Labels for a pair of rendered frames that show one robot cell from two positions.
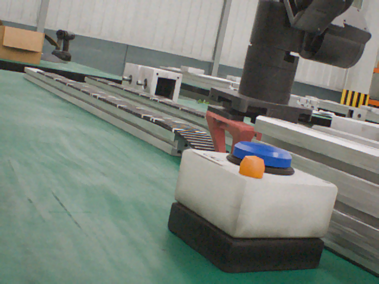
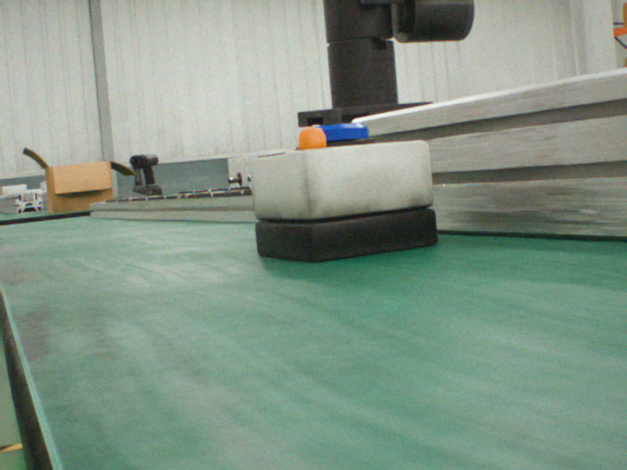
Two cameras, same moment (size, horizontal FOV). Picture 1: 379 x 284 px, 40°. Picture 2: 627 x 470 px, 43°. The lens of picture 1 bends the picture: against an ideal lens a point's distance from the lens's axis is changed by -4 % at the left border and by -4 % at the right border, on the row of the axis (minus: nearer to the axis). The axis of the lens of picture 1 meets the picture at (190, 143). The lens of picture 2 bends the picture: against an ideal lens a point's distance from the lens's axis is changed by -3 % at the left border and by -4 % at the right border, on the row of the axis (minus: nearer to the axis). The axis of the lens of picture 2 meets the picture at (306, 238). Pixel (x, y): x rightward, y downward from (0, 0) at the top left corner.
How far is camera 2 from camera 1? 16 cm
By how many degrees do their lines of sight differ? 6
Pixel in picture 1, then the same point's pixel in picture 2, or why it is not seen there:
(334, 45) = (432, 13)
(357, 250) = (488, 217)
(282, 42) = (362, 29)
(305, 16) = not seen: outside the picture
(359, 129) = not seen: hidden behind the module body
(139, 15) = (249, 108)
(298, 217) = (387, 184)
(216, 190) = (285, 180)
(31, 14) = (90, 153)
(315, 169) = not seen: hidden behind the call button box
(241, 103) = (333, 114)
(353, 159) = (453, 117)
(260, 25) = (331, 17)
